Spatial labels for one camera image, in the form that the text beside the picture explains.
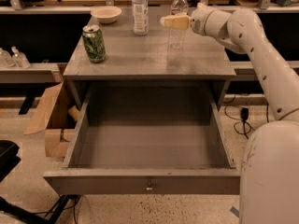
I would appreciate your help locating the grey cabinet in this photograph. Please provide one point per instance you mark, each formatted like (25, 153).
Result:
(148, 57)

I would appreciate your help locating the clear water bottle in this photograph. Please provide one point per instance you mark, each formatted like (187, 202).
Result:
(176, 33)

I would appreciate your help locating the open grey top drawer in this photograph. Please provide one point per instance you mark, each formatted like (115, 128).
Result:
(126, 137)

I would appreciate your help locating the green soda can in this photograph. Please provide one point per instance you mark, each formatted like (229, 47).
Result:
(94, 43)

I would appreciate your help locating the metal drawer knob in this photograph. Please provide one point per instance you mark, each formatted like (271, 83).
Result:
(149, 188)

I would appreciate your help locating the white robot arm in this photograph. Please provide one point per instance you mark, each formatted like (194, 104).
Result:
(269, 181)

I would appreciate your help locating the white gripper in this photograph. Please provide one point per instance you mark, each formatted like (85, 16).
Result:
(199, 22)

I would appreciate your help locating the cardboard box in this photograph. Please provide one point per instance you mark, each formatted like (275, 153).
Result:
(56, 115)

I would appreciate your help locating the clear pump bottle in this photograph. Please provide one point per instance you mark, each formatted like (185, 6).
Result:
(20, 59)
(5, 58)

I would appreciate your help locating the tall white labelled bottle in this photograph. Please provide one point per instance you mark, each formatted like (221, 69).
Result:
(140, 16)

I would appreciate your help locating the white bowl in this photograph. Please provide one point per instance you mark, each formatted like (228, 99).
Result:
(106, 14)

